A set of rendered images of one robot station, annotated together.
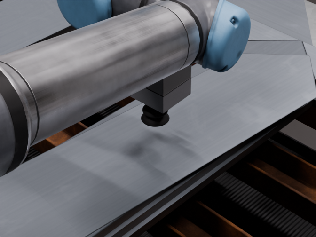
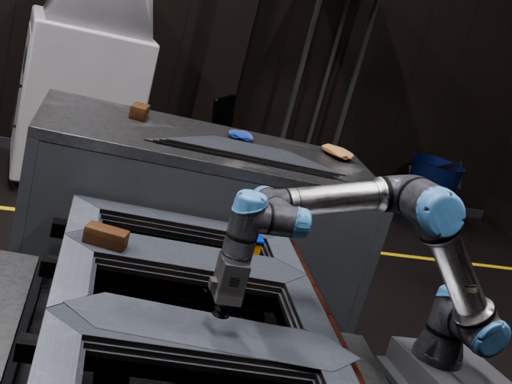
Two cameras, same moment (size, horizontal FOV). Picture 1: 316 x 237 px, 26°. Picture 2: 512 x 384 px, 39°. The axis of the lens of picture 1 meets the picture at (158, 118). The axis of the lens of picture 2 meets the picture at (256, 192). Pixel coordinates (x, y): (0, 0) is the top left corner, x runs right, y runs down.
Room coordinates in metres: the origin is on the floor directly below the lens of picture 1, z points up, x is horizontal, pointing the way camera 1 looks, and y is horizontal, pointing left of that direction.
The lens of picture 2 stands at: (2.15, 0.85, 1.71)
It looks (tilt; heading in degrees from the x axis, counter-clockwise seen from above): 17 degrees down; 212
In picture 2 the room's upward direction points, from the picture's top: 15 degrees clockwise
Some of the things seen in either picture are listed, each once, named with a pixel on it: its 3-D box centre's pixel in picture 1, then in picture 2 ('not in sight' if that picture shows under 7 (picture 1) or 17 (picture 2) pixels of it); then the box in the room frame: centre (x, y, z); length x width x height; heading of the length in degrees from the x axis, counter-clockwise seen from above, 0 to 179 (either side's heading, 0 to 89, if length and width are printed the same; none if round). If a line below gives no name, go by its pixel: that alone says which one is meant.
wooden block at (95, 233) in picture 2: not in sight; (106, 236); (0.74, -0.49, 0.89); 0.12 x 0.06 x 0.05; 120
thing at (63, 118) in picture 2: not in sight; (214, 146); (0.00, -0.74, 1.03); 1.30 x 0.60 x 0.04; 136
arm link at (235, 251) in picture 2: not in sight; (238, 245); (0.82, 0.00, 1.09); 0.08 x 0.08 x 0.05
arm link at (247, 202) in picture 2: not in sight; (248, 216); (0.81, 0.01, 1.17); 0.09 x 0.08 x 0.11; 145
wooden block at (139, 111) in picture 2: not in sight; (139, 111); (0.13, -1.03, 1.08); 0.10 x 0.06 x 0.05; 35
